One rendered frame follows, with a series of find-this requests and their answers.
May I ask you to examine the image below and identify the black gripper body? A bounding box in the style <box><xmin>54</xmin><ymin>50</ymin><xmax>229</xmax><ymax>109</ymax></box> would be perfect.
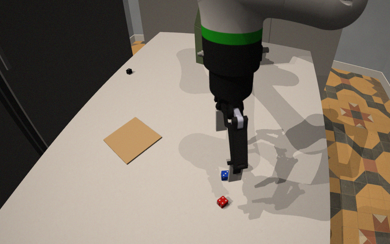
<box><xmin>209</xmin><ymin>71</ymin><xmax>254</xmax><ymax>120</ymax></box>

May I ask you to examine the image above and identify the blue die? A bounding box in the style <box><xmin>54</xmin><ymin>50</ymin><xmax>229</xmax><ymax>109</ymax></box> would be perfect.
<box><xmin>221</xmin><ymin>170</ymin><xmax>229</xmax><ymax>181</ymax></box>

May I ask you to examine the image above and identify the tan flat square mat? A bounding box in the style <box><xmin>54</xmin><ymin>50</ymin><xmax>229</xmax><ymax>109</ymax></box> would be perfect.
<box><xmin>104</xmin><ymin>117</ymin><xmax>162</xmax><ymax>164</ymax></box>

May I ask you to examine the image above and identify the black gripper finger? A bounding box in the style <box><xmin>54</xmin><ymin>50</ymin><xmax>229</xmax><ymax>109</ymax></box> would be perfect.
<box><xmin>214</xmin><ymin>97</ymin><xmax>227</xmax><ymax>131</ymax></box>
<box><xmin>221</xmin><ymin>102</ymin><xmax>248</xmax><ymax>182</ymax></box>

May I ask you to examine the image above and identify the red die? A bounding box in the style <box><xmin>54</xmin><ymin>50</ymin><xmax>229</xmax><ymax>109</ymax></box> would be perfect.
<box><xmin>217</xmin><ymin>196</ymin><xmax>228</xmax><ymax>208</ymax></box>

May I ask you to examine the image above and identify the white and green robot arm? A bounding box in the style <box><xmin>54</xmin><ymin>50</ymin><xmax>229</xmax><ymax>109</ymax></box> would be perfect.
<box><xmin>197</xmin><ymin>0</ymin><xmax>368</xmax><ymax>77</ymax></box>

